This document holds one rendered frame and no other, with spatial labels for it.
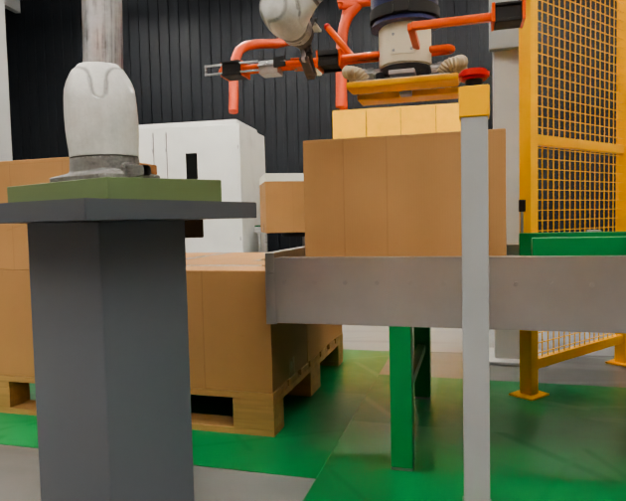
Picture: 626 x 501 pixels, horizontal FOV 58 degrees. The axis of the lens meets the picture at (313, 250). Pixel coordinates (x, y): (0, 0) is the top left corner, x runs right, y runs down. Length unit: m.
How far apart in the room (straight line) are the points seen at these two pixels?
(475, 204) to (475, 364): 0.37
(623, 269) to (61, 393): 1.36
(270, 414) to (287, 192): 2.18
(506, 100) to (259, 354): 1.70
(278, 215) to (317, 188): 2.06
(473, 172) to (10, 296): 1.73
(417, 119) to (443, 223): 7.63
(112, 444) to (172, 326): 0.29
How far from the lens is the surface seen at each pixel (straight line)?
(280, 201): 3.81
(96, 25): 1.64
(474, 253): 1.36
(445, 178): 1.70
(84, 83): 1.38
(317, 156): 1.76
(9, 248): 2.36
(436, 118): 9.29
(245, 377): 1.90
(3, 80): 5.34
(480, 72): 1.39
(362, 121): 9.34
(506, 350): 2.90
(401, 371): 1.60
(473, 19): 1.71
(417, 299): 1.56
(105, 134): 1.35
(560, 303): 1.56
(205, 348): 1.94
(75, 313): 1.32
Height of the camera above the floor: 0.70
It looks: 3 degrees down
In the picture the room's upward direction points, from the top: 1 degrees counter-clockwise
